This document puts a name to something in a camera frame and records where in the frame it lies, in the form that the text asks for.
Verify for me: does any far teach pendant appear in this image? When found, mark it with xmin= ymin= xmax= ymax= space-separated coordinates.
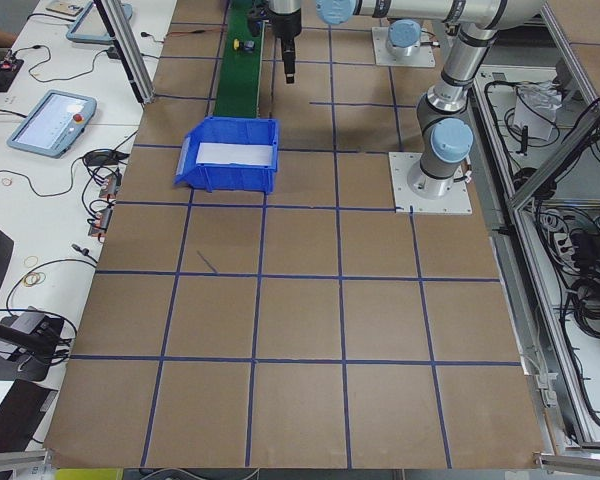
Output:
xmin=66 ymin=1 xmax=112 ymax=45

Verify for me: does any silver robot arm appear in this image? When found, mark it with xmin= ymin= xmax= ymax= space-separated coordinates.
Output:
xmin=385 ymin=19 xmax=422 ymax=58
xmin=247 ymin=0 xmax=545 ymax=140

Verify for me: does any green conveyor belt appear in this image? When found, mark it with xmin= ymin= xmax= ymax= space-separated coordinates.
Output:
xmin=213 ymin=1 xmax=264 ymax=118

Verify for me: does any near teach pendant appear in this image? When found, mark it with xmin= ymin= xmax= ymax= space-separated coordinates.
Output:
xmin=6 ymin=90 xmax=97 ymax=158

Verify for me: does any aluminium frame post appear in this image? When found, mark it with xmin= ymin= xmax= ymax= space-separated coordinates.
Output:
xmin=94 ymin=0 xmax=155 ymax=105

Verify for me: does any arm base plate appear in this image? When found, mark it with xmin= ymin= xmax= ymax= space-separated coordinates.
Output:
xmin=371 ymin=27 xmax=436 ymax=68
xmin=388 ymin=152 xmax=472 ymax=215

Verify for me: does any left blue plastic bin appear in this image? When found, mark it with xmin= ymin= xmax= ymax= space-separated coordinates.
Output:
xmin=174 ymin=116 xmax=279 ymax=194

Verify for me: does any teach pendant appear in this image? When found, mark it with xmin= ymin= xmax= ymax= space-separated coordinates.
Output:
xmin=66 ymin=1 xmax=112 ymax=45
xmin=6 ymin=90 xmax=97 ymax=158

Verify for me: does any white foam pad left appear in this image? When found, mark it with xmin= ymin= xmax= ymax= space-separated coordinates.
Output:
xmin=196 ymin=142 xmax=273 ymax=167

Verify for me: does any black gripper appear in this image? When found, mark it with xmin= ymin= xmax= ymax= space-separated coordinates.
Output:
xmin=247 ymin=0 xmax=301 ymax=83

